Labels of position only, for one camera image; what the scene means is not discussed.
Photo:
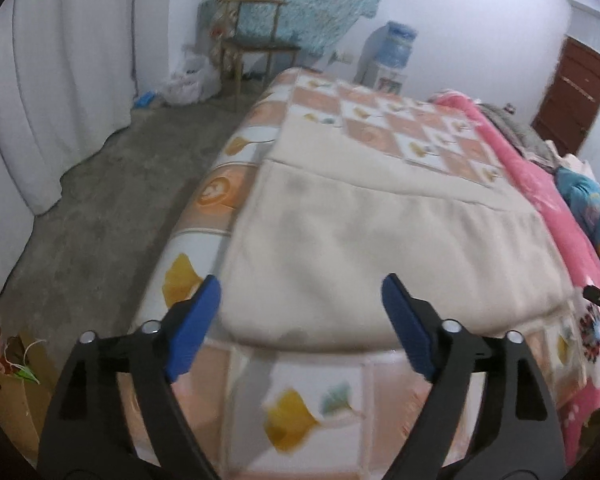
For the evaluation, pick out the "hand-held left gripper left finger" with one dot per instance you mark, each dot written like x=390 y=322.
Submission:
x=195 y=330

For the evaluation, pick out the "blue packet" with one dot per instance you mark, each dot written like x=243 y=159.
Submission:
x=145 y=100

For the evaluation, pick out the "beige zip jacket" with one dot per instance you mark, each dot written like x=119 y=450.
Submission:
x=380 y=240

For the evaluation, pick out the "white plastic bag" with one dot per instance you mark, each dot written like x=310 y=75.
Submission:
x=190 y=85

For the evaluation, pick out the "cardboard box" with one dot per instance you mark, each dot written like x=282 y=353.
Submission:
x=5 y=400

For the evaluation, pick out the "wooden chair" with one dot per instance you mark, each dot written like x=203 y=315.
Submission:
x=260 y=45

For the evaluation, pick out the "blue water bottle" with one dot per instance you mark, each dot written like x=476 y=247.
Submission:
x=399 y=45

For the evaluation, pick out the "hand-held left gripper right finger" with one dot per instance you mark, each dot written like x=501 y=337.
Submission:
x=405 y=330

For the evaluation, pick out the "grey patterned pillow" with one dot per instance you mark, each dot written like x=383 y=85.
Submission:
x=520 y=135

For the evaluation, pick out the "white water dispenser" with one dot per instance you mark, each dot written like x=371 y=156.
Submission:
x=385 y=80

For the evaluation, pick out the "white curtain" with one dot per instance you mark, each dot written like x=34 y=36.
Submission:
x=65 y=85

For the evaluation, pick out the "metal hook rail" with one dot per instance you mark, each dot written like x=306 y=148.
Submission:
x=580 y=89

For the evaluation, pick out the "blue floral cloth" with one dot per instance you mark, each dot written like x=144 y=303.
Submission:
x=590 y=200

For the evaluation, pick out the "colourful printed board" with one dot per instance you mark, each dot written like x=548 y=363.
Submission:
x=215 y=30

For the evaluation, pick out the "pink floral blanket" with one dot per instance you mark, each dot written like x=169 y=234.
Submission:
x=530 y=180

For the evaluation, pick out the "brown door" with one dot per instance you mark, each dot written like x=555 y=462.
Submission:
x=570 y=105

